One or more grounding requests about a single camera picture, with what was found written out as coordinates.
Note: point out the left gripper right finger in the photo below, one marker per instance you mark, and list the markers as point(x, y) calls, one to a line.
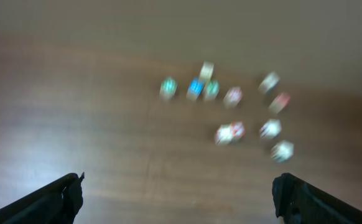
point(297, 201)

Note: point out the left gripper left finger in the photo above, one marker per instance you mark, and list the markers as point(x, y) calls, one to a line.
point(58, 202)

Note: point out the green sided wooden block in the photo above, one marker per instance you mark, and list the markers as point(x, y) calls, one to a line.
point(282, 151)

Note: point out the plain wooden block right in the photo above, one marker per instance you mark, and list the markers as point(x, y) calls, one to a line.
point(270, 129)

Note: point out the plain wooden block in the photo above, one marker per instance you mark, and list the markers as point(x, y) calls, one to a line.
point(224, 135)
point(270, 129)

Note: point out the red A letter block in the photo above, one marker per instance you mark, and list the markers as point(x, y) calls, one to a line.
point(238, 130)

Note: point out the plain wooden block left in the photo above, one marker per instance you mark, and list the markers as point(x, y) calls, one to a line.
point(224, 135)

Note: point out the red M letter block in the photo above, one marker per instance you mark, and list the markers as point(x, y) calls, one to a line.
point(279, 102)

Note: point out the blue sided top block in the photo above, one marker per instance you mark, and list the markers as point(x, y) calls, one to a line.
point(269, 82)

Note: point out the red 6 letter block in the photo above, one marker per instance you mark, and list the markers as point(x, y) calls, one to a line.
point(233, 97)

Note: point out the green F letter block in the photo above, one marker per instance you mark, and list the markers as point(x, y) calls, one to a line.
point(211, 90)

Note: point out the blue letter block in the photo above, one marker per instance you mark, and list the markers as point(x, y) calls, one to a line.
point(195, 88)

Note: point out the yellow top letter block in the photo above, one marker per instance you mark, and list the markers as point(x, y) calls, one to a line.
point(206, 71)

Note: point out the green Z letter block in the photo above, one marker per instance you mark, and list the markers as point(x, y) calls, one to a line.
point(168, 88)

